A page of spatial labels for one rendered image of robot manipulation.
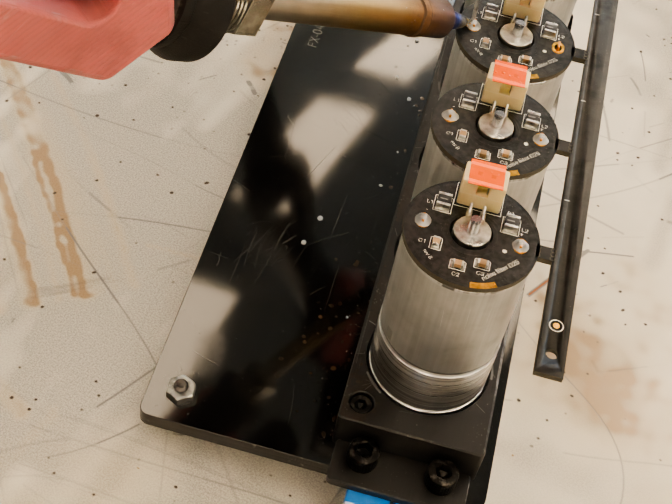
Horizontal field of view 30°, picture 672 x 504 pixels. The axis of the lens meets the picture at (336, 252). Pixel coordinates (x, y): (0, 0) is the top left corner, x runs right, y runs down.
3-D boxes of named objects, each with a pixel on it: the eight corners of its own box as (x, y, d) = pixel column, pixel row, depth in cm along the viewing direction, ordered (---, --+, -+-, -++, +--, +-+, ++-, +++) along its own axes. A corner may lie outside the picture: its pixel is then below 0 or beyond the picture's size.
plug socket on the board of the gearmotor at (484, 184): (453, 213, 23) (460, 189, 22) (461, 180, 23) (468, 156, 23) (496, 225, 23) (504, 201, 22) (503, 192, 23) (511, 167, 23)
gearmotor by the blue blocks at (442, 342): (351, 417, 26) (392, 262, 22) (376, 324, 27) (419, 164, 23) (467, 449, 25) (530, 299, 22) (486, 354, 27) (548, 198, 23)
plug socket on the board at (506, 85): (478, 111, 24) (485, 86, 24) (484, 82, 25) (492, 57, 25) (517, 121, 24) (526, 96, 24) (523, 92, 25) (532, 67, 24)
